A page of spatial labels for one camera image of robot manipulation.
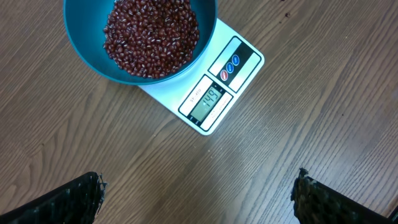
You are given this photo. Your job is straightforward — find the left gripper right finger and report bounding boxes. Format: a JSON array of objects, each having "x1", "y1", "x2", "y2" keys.
[{"x1": 290, "y1": 168, "x2": 392, "y2": 224}]

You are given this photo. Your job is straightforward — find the blue bowl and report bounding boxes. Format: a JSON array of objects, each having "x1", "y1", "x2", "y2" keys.
[{"x1": 63, "y1": 0, "x2": 218, "y2": 86}]

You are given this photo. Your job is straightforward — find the white kitchen scale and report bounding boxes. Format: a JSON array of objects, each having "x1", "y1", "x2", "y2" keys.
[{"x1": 141, "y1": 20, "x2": 265, "y2": 136}]

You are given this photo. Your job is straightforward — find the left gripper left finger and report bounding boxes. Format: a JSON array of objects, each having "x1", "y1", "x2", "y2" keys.
[{"x1": 1, "y1": 172, "x2": 107, "y2": 224}]

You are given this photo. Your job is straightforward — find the red beans in bowl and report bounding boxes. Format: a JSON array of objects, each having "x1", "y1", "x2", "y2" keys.
[{"x1": 103, "y1": 0, "x2": 200, "y2": 78}]

